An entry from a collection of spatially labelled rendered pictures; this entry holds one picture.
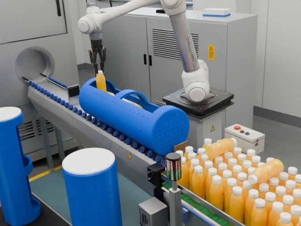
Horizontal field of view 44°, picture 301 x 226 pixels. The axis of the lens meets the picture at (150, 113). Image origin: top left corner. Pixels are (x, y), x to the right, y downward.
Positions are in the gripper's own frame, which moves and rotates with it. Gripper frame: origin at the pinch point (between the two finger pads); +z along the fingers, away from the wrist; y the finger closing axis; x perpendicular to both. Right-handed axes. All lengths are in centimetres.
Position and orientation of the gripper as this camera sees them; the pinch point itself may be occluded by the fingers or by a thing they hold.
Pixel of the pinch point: (99, 68)
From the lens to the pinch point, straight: 265.9
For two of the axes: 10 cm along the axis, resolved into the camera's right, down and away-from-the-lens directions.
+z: 0.5, 9.3, 3.7
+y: -8.0, 2.6, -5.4
